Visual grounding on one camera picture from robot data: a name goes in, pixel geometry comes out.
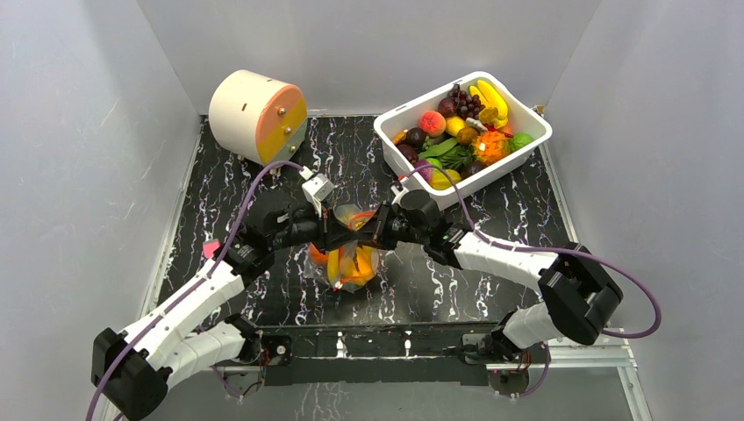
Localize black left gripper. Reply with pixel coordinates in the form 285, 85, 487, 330
270, 200, 359, 257

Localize clear zip bag orange zipper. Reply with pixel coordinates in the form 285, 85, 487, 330
302, 204, 369, 293

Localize yellow toy pepper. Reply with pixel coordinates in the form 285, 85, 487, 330
347, 246, 379, 285

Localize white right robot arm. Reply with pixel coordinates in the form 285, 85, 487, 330
351, 190, 623, 363

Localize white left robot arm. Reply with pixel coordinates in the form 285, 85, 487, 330
86, 199, 358, 420

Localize white plastic food bin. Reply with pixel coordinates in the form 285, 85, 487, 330
373, 71, 553, 210

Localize dark maroon toy plum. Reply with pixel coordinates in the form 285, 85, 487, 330
397, 144, 419, 165

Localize green leafy toy vegetable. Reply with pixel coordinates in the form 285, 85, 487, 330
418, 138, 476, 171

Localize pink toy peach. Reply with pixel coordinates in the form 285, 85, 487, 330
418, 111, 447, 138

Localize orange netted toy fruit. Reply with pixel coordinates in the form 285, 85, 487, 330
473, 132, 512, 166

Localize pink tag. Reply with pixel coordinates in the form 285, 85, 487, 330
202, 239, 221, 260

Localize dark purple toy grapes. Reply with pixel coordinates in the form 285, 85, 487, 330
437, 83, 485, 119

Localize cream cylinder orange yellow face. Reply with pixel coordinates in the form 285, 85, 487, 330
207, 70, 308, 166

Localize yellow toy banana bunch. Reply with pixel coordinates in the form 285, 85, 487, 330
469, 80, 509, 129

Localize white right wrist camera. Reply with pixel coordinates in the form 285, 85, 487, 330
390, 177, 411, 205

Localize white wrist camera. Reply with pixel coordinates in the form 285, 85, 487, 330
299, 167, 334, 218
390, 177, 411, 205

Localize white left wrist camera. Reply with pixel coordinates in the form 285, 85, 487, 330
299, 167, 334, 218

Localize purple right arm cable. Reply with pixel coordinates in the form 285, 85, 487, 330
401, 163, 662, 340

